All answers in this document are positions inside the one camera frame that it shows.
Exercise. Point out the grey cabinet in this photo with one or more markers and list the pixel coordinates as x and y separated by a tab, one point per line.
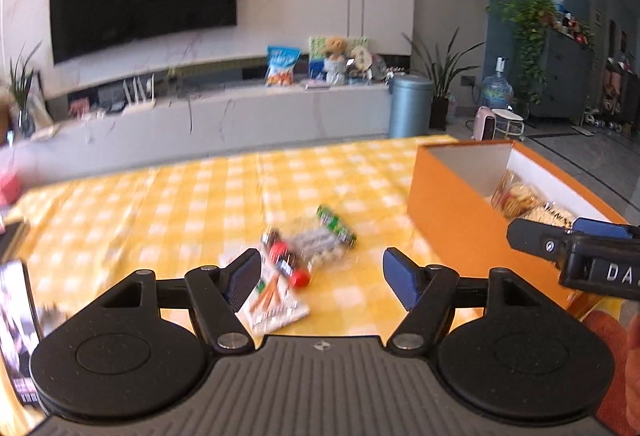
565	75

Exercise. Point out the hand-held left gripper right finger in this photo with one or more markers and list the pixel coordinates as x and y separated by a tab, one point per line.
402	277

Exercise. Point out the dark sausage stick red cap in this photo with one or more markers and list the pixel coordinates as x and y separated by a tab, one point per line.
286	261

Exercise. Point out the grey-blue trash can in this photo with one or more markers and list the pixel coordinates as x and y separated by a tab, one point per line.
410	108

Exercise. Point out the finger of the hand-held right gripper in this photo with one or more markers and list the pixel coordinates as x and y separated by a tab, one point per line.
600	228
535	240

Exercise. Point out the orange cardboard box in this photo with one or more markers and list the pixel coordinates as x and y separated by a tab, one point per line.
450	196

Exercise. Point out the bottles on cabinet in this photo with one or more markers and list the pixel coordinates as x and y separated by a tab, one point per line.
572	20

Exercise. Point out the white packet orange sticks print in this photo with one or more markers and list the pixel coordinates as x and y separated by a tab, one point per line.
272	303

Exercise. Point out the pink box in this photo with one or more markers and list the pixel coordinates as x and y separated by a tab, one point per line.
9	188

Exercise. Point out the green striped snack packet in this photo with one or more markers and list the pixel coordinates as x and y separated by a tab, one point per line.
336	225

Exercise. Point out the white beans packet checkered label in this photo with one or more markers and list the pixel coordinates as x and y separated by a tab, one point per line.
550	216

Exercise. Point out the blue snack bag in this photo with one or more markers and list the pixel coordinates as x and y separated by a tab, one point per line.
282	65

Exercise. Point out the white router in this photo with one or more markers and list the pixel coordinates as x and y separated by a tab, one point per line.
140	101

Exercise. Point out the water jug with pump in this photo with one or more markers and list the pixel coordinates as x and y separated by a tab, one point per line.
496	88

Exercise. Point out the grass plant in glass vase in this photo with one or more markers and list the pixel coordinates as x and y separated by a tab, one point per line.
22	95

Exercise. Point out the brown teddy bear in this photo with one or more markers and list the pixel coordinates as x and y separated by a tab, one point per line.
334	48

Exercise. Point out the white marble tv console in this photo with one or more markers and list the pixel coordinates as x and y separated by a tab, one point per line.
225	120

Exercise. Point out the trailing pothos plant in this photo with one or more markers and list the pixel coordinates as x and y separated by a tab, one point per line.
525	25

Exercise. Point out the clear quail egg packet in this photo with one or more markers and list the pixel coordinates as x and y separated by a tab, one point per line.
314	246

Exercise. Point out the yellow checked tablecloth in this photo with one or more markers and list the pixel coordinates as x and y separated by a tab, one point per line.
175	211

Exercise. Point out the pink and white heater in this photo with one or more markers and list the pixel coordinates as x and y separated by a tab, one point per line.
484	124

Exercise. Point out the clear mixed chips bag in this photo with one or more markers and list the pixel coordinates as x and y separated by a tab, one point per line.
515	198

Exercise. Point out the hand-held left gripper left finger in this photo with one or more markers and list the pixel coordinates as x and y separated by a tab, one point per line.
242	278

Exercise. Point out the potted long-leaf plant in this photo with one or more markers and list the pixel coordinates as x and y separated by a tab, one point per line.
442	70

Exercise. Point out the white round stool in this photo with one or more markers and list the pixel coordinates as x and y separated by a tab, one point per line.
510	118

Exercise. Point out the red-brown cushion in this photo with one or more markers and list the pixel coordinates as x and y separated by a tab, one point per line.
605	366

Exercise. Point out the phone on stand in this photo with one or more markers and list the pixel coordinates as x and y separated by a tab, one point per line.
17	331

